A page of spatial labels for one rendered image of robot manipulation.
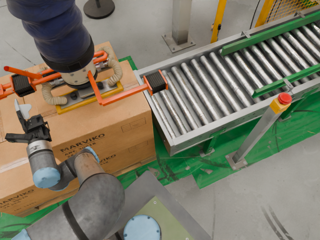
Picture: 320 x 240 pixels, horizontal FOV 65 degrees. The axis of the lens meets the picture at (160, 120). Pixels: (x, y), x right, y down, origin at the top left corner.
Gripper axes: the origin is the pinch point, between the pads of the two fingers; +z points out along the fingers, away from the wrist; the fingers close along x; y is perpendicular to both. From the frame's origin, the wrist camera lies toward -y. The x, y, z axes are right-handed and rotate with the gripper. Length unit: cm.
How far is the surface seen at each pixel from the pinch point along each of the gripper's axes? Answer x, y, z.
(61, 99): -7.0, 15.2, 2.3
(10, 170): -70, -41, 11
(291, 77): -60, 167, -14
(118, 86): -11.0, 42.7, 0.1
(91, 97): -11.1, 28.2, -0.1
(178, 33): -105, 136, 105
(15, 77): 1.5, 0.4, 16.7
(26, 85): 1.5, 4.5, 10.3
